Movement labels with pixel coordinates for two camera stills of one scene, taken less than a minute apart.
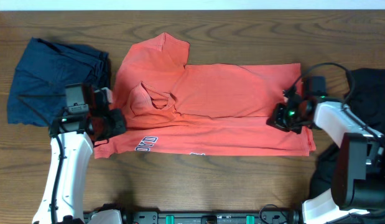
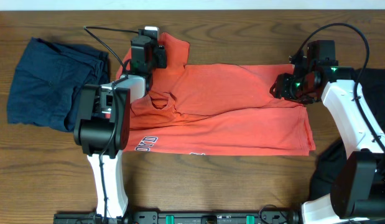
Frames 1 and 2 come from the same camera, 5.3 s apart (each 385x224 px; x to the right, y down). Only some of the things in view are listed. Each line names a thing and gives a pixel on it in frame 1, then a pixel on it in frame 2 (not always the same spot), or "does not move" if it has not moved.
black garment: x=370 y=99 does not move
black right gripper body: x=290 y=119 -> x=296 y=89
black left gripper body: x=109 y=124 -> x=159 y=60
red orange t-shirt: x=171 y=108 does not move
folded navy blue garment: x=43 y=69 does not move
